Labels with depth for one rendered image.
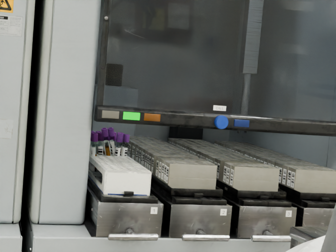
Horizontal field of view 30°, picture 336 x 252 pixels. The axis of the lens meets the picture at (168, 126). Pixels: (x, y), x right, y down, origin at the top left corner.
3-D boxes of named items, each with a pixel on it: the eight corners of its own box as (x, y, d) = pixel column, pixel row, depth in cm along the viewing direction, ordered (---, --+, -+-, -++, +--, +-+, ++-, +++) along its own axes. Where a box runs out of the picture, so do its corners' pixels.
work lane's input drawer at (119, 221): (59, 177, 191) (61, 148, 191) (104, 179, 195) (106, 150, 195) (98, 243, 122) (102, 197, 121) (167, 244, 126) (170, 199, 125)
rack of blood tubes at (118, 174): (83, 175, 158) (85, 151, 157) (122, 177, 161) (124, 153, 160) (103, 200, 129) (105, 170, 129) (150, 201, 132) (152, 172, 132)
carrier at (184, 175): (213, 190, 142) (215, 164, 142) (216, 192, 140) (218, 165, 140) (163, 189, 139) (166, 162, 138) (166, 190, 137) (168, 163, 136)
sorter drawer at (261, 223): (155, 181, 200) (158, 153, 199) (197, 182, 204) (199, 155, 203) (244, 244, 130) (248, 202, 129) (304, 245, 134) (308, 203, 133)
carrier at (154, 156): (194, 179, 155) (196, 155, 155) (197, 181, 153) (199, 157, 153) (149, 178, 152) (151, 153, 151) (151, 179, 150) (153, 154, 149)
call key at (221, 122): (213, 128, 137) (214, 114, 137) (226, 129, 138) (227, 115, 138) (215, 128, 136) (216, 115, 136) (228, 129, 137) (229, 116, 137)
